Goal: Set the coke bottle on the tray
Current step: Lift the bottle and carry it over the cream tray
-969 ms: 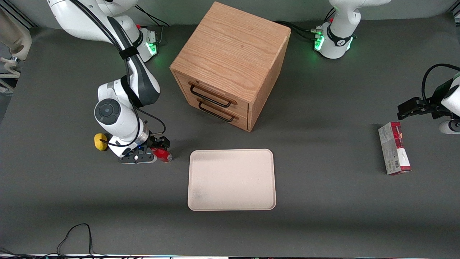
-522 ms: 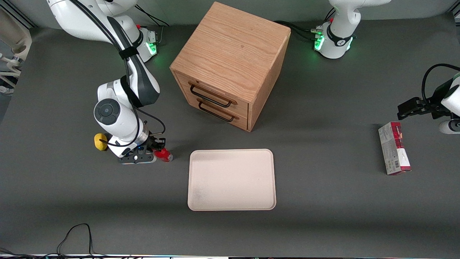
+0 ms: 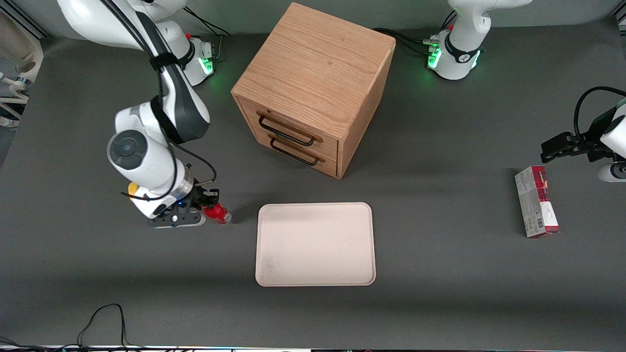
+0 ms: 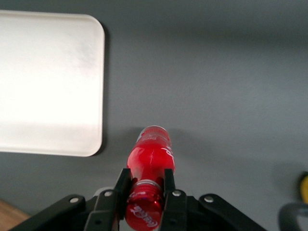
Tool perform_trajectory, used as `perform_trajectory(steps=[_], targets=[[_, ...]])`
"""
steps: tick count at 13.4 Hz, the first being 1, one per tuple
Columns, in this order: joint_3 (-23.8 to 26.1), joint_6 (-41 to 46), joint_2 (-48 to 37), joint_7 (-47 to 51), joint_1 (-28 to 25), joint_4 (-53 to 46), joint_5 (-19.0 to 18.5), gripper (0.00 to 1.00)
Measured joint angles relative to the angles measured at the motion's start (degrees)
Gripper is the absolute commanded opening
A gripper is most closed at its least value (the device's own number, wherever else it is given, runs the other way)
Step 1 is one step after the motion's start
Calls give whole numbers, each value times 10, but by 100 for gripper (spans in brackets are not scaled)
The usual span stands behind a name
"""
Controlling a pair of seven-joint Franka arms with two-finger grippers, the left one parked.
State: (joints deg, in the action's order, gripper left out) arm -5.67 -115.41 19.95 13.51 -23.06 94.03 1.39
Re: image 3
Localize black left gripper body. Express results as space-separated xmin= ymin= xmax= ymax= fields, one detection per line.
xmin=573 ymin=125 xmax=614 ymax=162

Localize red-labelled coke bottle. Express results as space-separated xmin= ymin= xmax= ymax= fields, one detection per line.
xmin=201 ymin=204 xmax=232 ymax=225

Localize beige plastic tray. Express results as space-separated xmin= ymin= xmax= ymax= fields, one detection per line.
xmin=255 ymin=202 xmax=377 ymax=287

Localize red plaid shortbread box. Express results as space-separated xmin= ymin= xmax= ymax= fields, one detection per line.
xmin=514 ymin=165 xmax=560 ymax=239

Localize wooden drawer front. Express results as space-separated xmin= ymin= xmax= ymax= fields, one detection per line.
xmin=237 ymin=97 xmax=339 ymax=160
xmin=245 ymin=123 xmax=338 ymax=178

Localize wooden two-drawer cabinet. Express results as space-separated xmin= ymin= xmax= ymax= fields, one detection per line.
xmin=231 ymin=2 xmax=397 ymax=180

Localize beige plastic stand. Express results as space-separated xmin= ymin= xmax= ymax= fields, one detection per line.
xmin=0 ymin=11 xmax=45 ymax=129

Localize black cable loop on left arm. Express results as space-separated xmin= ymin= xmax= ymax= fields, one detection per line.
xmin=574 ymin=87 xmax=626 ymax=143

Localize black metal drawer handle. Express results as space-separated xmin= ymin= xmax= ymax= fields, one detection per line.
xmin=257 ymin=111 xmax=324 ymax=147
xmin=269 ymin=134 xmax=326 ymax=167

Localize thin black cable on table edge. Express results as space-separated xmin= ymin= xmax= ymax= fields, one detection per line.
xmin=0 ymin=303 xmax=196 ymax=352

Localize black cable along right arm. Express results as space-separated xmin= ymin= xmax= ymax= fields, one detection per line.
xmin=100 ymin=0 xmax=218 ymax=202

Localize black cable at right arm base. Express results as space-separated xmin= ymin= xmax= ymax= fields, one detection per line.
xmin=183 ymin=6 xmax=231 ymax=62

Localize black cables at left arm base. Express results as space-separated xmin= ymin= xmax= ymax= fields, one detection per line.
xmin=373 ymin=12 xmax=458 ymax=55

